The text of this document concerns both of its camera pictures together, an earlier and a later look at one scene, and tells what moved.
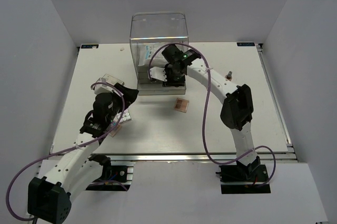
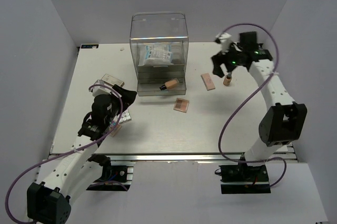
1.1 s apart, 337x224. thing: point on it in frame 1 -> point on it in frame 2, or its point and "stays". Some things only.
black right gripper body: (174, 79) -> (233, 57)
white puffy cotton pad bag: (146, 52) stays
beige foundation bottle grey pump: (229, 77) stays
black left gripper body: (117, 105) stays
